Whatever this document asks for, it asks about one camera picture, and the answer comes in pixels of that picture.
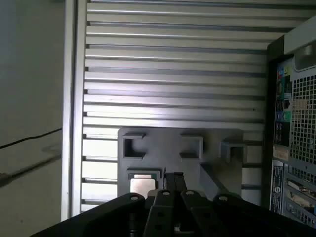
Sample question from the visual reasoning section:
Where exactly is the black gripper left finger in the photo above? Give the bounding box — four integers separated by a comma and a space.
31, 172, 175, 237

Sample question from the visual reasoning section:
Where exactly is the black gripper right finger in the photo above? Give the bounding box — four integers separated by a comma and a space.
174, 172, 316, 237

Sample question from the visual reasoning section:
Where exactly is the silver CPU with green edge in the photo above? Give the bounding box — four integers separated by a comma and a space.
129, 173, 161, 198

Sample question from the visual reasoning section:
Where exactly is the grey plastic parts rack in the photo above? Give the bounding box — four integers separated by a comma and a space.
117, 127, 245, 207

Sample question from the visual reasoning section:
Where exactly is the grey metal PC case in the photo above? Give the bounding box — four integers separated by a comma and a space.
263, 17, 316, 227

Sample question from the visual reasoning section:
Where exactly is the thin black floor cable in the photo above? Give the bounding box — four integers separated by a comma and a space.
0, 127, 63, 149

